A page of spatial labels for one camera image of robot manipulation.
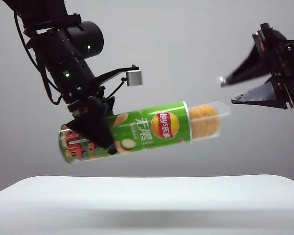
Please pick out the stack of potato chips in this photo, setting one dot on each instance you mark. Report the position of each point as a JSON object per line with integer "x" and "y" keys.
{"x": 203, "y": 120}

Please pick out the transparent plastic chip container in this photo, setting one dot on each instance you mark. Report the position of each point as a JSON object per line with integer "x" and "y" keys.
{"x": 225, "y": 107}

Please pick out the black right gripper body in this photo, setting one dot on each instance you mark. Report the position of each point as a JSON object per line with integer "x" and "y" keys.
{"x": 281, "y": 61}

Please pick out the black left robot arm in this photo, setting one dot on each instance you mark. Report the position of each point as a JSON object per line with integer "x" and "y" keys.
{"x": 63, "y": 49}

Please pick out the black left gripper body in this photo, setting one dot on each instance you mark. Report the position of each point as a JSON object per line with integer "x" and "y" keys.
{"x": 93, "y": 94}

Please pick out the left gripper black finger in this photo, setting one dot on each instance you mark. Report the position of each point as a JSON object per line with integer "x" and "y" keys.
{"x": 109, "y": 105}
{"x": 93, "y": 124}

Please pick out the green Lay's chip can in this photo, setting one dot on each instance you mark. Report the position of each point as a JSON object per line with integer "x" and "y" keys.
{"x": 137, "y": 127}

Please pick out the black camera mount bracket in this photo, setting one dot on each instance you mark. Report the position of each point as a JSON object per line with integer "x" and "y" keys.
{"x": 112, "y": 72}

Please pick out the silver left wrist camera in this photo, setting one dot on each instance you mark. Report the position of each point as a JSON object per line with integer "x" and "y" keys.
{"x": 134, "y": 78}

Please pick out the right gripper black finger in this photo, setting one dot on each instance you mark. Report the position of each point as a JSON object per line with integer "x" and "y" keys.
{"x": 252, "y": 61}
{"x": 267, "y": 95}

